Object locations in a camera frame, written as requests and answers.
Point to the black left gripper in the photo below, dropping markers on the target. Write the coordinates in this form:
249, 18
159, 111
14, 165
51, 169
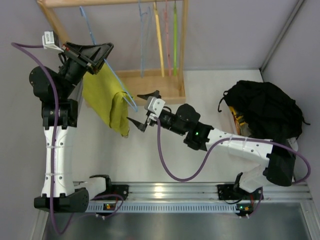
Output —
80, 59

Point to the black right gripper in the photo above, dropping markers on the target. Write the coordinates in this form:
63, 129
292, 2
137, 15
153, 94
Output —
147, 120

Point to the blue wire hanger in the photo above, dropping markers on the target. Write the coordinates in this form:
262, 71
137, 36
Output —
145, 22
131, 102

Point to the yellow-green trousers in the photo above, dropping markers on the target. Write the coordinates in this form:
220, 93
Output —
105, 96

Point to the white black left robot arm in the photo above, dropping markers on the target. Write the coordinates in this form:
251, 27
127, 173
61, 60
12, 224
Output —
59, 120

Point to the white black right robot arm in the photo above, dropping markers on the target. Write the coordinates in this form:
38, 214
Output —
275, 161

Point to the yellow plastic hanger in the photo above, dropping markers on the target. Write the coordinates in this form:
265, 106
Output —
159, 38

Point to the green plastic hanger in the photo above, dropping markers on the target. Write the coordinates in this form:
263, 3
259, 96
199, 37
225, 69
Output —
175, 40

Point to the wooden clothes rack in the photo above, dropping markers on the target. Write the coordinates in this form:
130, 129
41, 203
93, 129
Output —
171, 88

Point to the orange patterned clothes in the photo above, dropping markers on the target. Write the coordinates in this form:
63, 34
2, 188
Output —
241, 126

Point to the black clothes pile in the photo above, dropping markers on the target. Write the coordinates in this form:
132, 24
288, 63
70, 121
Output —
269, 112

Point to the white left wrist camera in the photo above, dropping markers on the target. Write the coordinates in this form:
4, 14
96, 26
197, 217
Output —
50, 40

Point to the pink wire hanger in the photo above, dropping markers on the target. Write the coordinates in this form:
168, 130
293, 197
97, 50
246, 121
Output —
167, 38

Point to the aluminium mounting rail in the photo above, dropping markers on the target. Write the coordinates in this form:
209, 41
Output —
197, 197

